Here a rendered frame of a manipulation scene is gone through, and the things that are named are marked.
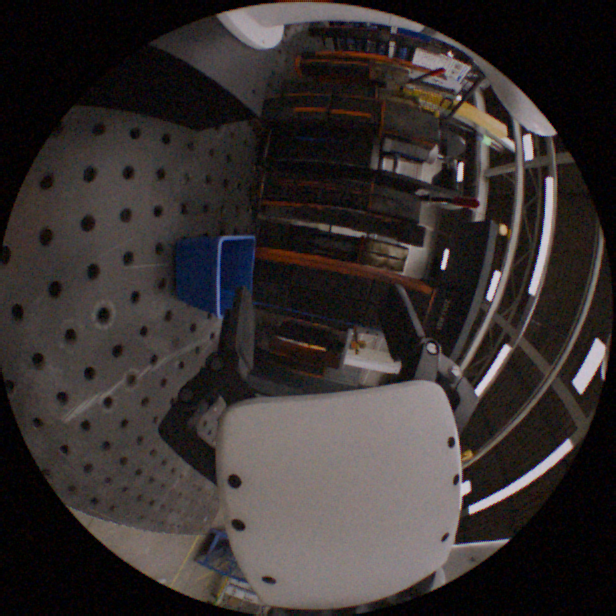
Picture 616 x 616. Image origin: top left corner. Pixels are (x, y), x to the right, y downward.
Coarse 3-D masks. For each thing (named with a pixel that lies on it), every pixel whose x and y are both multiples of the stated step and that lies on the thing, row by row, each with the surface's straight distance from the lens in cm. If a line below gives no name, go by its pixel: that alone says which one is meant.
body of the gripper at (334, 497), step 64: (256, 448) 7; (320, 448) 7; (384, 448) 8; (448, 448) 9; (256, 512) 8; (320, 512) 7; (384, 512) 8; (448, 512) 10; (256, 576) 9; (320, 576) 9; (384, 576) 10
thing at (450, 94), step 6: (414, 84) 81; (420, 84) 81; (426, 84) 82; (432, 84) 83; (426, 90) 82; (432, 90) 82; (438, 90) 82; (444, 90) 83; (450, 90) 83; (444, 96) 83; (450, 96) 83; (456, 96) 83
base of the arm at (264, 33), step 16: (224, 16) 26; (240, 16) 29; (256, 16) 30; (272, 16) 30; (288, 16) 30; (304, 16) 30; (320, 16) 30; (336, 16) 30; (352, 16) 30; (368, 16) 30; (384, 16) 29; (240, 32) 27; (256, 32) 31; (272, 32) 36; (256, 48) 32
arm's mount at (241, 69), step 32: (192, 32) 22; (224, 32) 26; (128, 64) 21; (160, 64) 21; (192, 64) 21; (224, 64) 24; (256, 64) 31; (96, 96) 25; (128, 96) 25; (160, 96) 25; (192, 96) 25; (224, 96) 25; (256, 96) 29; (192, 128) 33
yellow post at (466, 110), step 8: (424, 96) 170; (440, 96) 171; (440, 104) 175; (448, 104) 173; (464, 104) 180; (456, 112) 180; (464, 112) 179; (472, 112) 179; (480, 112) 186; (472, 120) 186; (480, 120) 184; (488, 120) 186; (496, 120) 195; (488, 128) 191; (496, 128) 189; (504, 128) 196; (504, 136) 196
